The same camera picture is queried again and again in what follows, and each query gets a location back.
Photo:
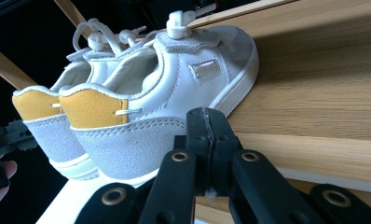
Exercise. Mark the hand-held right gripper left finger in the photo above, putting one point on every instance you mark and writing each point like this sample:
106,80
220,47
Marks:
180,174

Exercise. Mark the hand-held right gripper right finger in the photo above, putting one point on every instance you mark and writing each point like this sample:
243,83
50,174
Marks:
255,186

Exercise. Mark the white sneaker yellow heel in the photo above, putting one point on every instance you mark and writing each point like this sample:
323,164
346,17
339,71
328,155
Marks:
143,146
50,140

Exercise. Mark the three-tier wooden shoe rack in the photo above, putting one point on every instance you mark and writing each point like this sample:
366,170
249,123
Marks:
314,93

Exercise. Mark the white table sheet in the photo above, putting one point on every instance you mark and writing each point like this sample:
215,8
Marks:
68,202

